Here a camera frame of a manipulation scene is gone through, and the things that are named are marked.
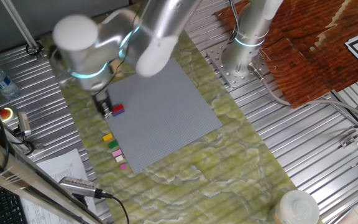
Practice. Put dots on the aluminium stand pole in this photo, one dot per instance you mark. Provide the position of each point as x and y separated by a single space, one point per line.
19 23

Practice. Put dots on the green marble pattern mat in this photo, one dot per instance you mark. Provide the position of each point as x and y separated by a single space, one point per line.
213 186

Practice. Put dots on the clear plastic water bottle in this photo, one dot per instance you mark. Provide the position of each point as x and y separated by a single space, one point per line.
2 82

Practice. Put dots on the purple Lego brick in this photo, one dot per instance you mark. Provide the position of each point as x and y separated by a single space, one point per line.
119 113

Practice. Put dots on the grey Lego baseplate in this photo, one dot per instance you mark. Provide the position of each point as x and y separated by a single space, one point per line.
166 124

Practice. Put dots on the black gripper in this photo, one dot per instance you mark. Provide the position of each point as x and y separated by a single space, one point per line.
101 97

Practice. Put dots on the yellow Lego brick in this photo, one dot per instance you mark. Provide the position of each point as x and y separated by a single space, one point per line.
107 137

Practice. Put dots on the white plastic jar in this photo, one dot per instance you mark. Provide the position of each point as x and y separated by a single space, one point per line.
297 208

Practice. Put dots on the aluminium frame beam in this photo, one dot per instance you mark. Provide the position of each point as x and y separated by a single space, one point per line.
26 183

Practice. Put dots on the green Lego brick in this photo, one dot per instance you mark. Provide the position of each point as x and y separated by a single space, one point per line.
113 144

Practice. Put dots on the red emergency stop button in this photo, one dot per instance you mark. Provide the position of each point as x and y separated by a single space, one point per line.
5 114

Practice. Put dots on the printed paper sheet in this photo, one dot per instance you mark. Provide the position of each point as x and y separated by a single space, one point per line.
61 168

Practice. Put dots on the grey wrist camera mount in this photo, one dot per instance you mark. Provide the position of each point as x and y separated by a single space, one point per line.
54 68

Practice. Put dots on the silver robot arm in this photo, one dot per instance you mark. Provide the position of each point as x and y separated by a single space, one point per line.
166 25

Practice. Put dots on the white Lego brick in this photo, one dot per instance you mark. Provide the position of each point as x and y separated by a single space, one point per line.
119 158

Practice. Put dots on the small magenta Lego brick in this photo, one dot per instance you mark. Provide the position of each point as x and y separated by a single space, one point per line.
123 166

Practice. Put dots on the small silver tripod camera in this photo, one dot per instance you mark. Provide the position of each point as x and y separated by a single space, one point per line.
24 123

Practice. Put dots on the red Lego brick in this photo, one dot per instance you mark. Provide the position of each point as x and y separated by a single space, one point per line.
119 108

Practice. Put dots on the silver camera with black plug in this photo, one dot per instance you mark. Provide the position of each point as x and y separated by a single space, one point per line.
79 186

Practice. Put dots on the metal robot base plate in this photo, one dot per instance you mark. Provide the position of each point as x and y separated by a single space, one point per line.
219 62

